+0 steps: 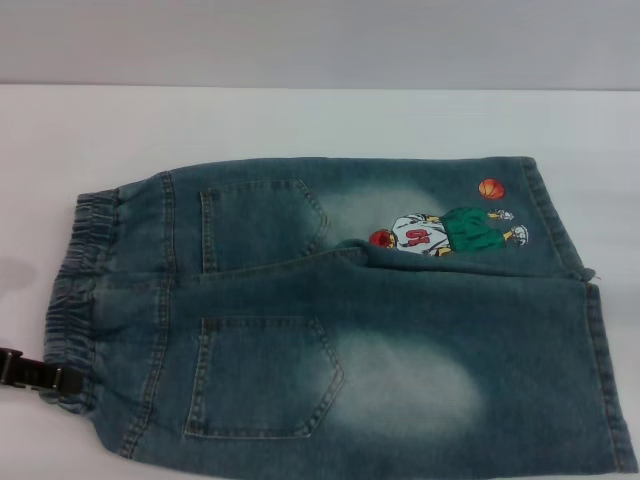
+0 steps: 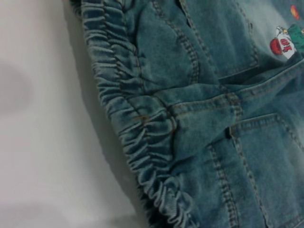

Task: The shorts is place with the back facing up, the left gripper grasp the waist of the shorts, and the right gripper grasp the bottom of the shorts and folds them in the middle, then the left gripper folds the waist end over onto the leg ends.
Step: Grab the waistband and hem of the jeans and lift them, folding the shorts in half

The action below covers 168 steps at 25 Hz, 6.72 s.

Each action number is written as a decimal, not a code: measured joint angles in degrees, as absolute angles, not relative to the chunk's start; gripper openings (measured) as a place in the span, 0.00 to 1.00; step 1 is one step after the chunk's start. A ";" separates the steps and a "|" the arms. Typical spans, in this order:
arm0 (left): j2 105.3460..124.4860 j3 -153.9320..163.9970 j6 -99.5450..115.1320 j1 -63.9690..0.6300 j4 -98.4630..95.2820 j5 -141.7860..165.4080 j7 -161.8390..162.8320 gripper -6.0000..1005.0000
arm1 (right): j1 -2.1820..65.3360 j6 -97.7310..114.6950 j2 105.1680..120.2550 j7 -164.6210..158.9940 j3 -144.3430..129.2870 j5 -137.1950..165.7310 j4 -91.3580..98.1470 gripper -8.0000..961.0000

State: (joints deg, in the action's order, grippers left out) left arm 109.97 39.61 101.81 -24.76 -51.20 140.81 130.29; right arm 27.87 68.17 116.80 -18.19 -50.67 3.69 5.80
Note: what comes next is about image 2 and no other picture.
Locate blue denim shorts with cartoon print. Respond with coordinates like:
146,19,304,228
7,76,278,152
68,0,304,228

